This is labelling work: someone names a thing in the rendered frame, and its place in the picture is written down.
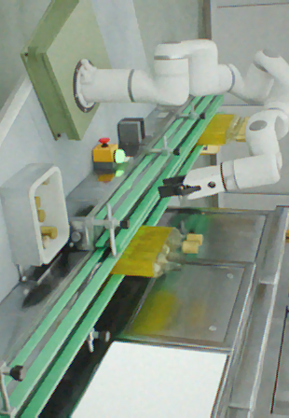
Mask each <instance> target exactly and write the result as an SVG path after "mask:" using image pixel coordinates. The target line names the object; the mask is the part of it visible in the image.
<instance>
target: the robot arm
mask: <svg viewBox="0 0 289 418"><path fill-rule="evenodd" d="M153 61H154V76H152V75H151V74H150V73H148V72H146V71H145V70H142V69H97V67H92V66H91V65H90V64H89V62H88V60H87V59H85V58H84V59H82V60H81V63H82V66H81V67H80V69H79V71H78V74H77V77H76V93H77V97H78V99H79V102H80V103H81V104H82V105H83V106H84V107H91V106H93V104H94V102H99V103H149V104H157V105H165V106H180V105H182V104H184V103H185V102H186V100H187V97H188V94H190V95H194V96H209V95H215V94H220V93H226V92H228V93H230V94H232V95H234V96H235V97H237V98H239V99H241V100H243V101H245V102H247V103H249V104H252V105H257V104H260V103H263V102H264V101H265V100H266V99H267V100H266V101H265V102H264V105H263V108H262V111H259V112H257V113H255V114H253V115H252V116H251V117H250V118H249V120H248V123H247V124H246V128H245V139H246V142H247V146H248V148H249V151H250V154H251V157H246V158H241V159H236V160H229V161H224V162H221V163H220V165H218V166H211V167H206V168H200V169H197V170H193V171H189V172H188V173H187V174H180V175H178V177H177V176H173V177H168V178H163V179H162V182H163V185H164V186H159V187H158V194H159V197H160V198H161V199H164V198H170V197H174V196H175V197H176V196H182V197H184V196H185V195H187V196H186V198H187V199H188V200H193V199H197V198H201V197H205V196H209V195H213V194H215V193H219V192H222V191H224V190H225V191H232V190H237V189H242V188H252V187H257V186H262V185H267V184H272V183H276V182H278V181H279V180H280V179H281V174H280V169H281V167H282V157H281V153H280V150H279V147H278V141H277V140H278V139H281V138H282V137H284V136H285V135H286V134H287V132H288V129H289V64H288V63H287V62H286V61H285V60H284V59H283V58H282V57H281V56H280V55H279V54H278V53H276V52H275V51H273V50H270V49H261V50H259V51H258V52H257V53H256V54H255V56H254V58H253V60H252V63H251V65H250V67H249V70H248V72H247V77H246V78H245V79H244V78H242V77H241V74H240V72H239V71H238V69H237V68H236V67H235V66H234V65H233V64H231V63H220V64H218V49H217V46H216V45H215V43H214V42H213V41H211V40H208V39H190V40H180V41H171V42H162V43H160V44H158V45H156V47H155V48H154V53H153ZM185 186H187V188H185ZM179 187H183V189H181V188H179Z"/></svg>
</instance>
